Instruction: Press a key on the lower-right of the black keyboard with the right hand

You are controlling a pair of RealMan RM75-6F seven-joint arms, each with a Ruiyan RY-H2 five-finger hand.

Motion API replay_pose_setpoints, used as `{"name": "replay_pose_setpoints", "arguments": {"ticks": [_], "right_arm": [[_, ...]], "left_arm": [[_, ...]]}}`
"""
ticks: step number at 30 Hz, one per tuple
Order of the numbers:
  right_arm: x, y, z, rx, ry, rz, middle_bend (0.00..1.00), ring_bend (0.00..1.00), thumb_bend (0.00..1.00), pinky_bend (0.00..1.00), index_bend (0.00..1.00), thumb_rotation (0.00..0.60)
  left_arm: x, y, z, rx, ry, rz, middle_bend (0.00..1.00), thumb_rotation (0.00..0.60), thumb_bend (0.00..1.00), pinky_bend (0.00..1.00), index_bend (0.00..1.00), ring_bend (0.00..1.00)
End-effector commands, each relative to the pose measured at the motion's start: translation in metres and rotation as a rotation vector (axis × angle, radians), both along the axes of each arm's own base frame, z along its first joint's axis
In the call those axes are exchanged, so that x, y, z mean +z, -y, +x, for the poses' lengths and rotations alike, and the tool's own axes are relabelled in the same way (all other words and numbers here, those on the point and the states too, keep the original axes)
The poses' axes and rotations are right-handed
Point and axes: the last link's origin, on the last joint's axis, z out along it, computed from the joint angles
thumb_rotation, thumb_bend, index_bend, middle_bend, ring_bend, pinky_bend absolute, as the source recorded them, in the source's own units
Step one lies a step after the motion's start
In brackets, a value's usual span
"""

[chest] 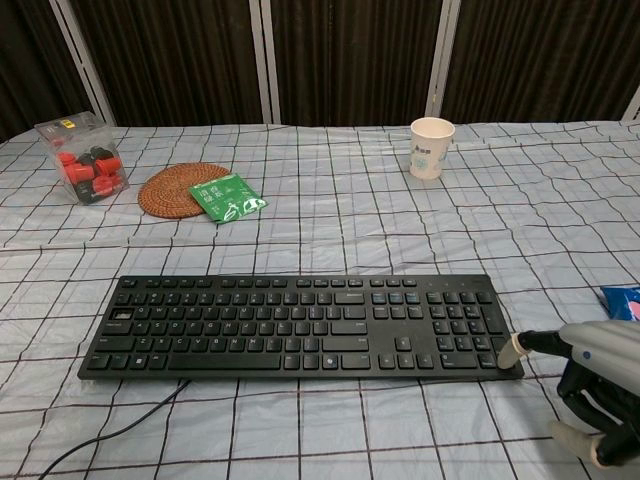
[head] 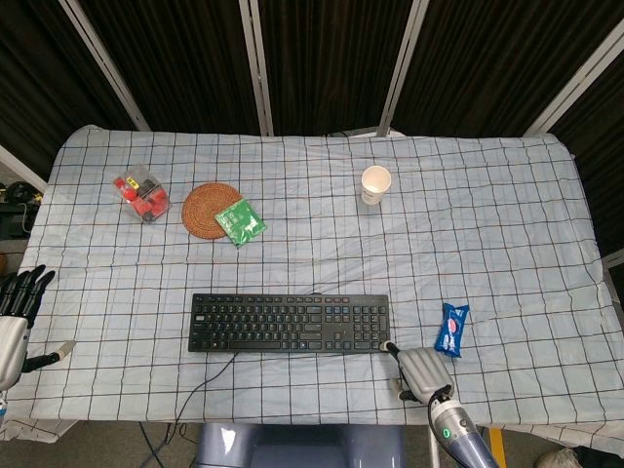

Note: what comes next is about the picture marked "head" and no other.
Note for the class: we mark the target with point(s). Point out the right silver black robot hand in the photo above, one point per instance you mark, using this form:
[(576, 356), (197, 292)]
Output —
[(423, 373)]

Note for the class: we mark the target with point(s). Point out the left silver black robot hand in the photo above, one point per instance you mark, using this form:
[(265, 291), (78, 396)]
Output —
[(12, 341)]

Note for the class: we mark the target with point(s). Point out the black computer keyboard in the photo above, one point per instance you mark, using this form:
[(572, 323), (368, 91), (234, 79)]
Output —
[(287, 324)]

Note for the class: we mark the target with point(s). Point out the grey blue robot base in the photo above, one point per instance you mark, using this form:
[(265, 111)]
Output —
[(292, 446)]

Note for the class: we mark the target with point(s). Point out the blue cookie packet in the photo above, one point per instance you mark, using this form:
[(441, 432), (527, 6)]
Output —
[(452, 330)]

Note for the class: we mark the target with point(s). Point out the yellow table leg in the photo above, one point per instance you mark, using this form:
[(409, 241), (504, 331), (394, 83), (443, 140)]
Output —
[(495, 446)]

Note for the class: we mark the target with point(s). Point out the blue checked tablecloth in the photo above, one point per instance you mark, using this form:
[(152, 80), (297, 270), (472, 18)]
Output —
[(341, 244)]

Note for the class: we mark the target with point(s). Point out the white paper cup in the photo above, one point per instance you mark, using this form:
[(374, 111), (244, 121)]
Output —
[(375, 185)]

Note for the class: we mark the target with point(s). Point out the clear box of red caps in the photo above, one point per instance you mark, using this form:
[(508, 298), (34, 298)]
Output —
[(144, 195)]

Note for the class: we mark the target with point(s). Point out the round woven brown coaster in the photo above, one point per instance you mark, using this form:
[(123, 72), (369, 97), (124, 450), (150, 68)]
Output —
[(202, 209)]

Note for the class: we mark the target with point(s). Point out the green tea packet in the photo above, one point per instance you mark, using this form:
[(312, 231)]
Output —
[(240, 223)]

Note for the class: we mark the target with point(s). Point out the black curtain panel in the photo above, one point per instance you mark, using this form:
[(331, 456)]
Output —
[(180, 63), (326, 63), (44, 88), (487, 63), (599, 161)]

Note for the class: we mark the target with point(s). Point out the white screen frame post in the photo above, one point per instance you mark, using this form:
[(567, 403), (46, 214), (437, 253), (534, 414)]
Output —
[(22, 168), (103, 63), (577, 80), (256, 68), (403, 68)]

